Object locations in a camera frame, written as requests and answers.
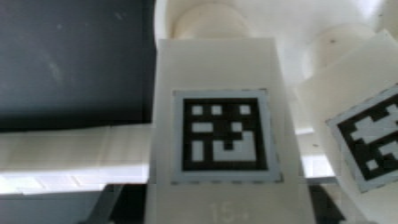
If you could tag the white stool leg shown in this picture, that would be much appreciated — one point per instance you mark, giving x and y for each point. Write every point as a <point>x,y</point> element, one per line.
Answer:
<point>226,177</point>
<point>361,133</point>

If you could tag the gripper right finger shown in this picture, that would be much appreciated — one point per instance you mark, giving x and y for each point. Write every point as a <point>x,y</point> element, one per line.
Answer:
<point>327,212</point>

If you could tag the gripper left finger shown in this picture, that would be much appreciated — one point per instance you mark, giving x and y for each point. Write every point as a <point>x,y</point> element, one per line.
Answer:
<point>119,208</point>

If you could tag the white U-shaped fence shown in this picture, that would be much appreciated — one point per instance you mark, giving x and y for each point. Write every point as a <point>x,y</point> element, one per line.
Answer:
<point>73,160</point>

